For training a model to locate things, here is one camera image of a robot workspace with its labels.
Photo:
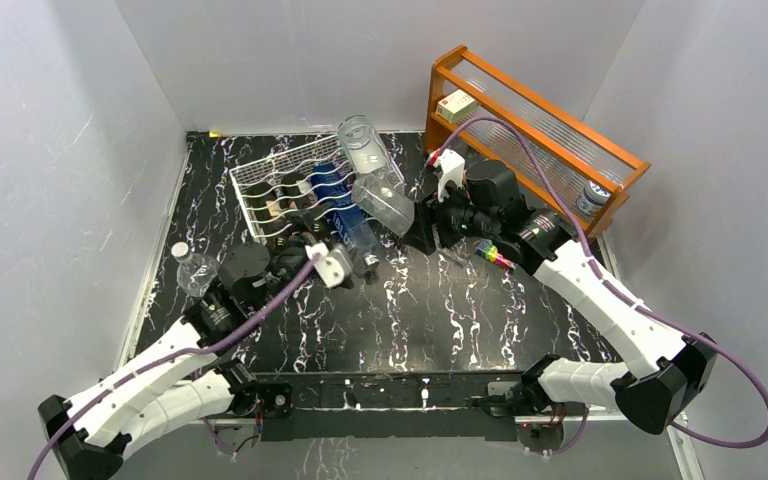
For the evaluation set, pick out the blue labelled clear bottle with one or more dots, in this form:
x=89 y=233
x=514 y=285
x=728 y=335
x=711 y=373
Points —
x=353 y=230

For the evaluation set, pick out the white red small box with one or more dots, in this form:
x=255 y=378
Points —
x=456 y=106

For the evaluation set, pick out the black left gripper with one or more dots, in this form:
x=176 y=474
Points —
x=307 y=233

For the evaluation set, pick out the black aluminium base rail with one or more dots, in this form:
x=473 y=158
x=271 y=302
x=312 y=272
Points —
x=301 y=406

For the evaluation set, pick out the clear round bottle white cap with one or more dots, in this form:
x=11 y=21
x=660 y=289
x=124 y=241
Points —
x=195 y=271

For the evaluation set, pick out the colourful marker pen pack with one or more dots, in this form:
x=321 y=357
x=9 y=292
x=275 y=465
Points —
x=489 y=252

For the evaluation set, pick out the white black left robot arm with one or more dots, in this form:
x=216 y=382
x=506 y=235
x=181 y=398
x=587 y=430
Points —
x=186 y=375

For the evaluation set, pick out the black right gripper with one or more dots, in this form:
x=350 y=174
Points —
x=419 y=234

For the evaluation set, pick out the orange wooden shelf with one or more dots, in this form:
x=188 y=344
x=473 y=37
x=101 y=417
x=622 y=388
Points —
x=552 y=153

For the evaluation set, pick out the dark green wine bottle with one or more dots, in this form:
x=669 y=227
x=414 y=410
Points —
x=266 y=210

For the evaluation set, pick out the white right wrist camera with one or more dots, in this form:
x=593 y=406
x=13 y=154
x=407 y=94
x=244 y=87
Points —
x=450 y=167

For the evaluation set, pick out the white wire wine rack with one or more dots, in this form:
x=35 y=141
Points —
x=301 y=159

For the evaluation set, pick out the blue white ceramic jar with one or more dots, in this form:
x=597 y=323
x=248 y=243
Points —
x=592 y=199

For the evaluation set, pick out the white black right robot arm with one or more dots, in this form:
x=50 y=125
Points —
x=661 y=368

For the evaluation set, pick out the clear glass bottle silver cap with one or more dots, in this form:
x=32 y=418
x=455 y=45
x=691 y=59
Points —
x=366 y=151

